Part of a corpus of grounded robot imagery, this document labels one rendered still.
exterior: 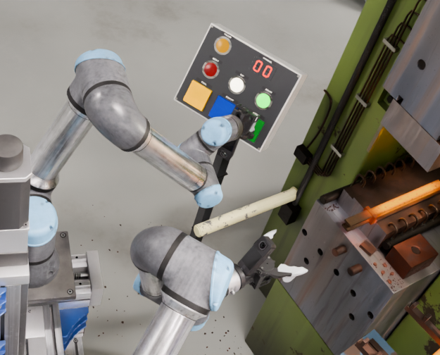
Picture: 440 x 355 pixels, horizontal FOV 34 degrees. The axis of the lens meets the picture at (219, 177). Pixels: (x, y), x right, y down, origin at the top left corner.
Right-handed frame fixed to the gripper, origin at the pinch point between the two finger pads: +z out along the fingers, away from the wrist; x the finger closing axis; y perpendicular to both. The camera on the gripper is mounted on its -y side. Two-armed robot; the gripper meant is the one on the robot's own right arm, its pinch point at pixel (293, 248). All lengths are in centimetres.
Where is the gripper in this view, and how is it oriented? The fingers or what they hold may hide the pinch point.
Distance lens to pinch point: 202.3
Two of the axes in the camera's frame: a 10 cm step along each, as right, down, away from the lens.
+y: -2.3, 6.5, 7.3
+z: 8.1, -2.8, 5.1
